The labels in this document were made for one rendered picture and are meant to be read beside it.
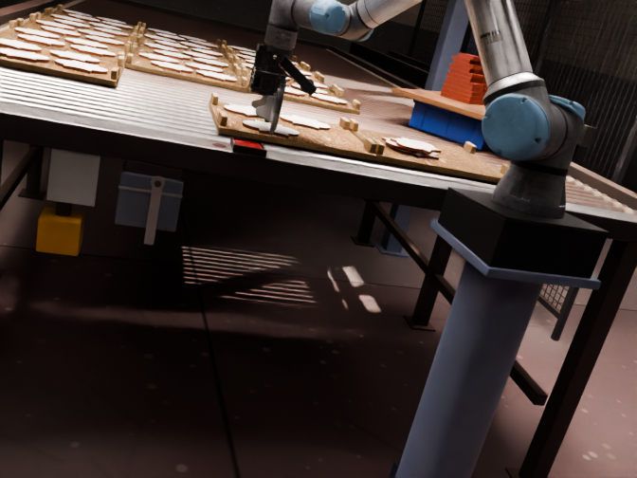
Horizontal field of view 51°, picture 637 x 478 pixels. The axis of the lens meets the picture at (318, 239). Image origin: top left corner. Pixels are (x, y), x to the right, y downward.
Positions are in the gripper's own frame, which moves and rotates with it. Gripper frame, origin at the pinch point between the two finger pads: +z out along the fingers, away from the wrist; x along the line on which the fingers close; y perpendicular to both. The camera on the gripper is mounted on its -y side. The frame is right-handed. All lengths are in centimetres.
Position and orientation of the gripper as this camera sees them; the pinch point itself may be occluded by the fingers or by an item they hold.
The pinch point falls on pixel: (270, 128)
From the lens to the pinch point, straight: 172.0
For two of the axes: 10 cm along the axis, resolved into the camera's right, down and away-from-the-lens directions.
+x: 1.9, 3.7, -9.1
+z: -2.3, 9.2, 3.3
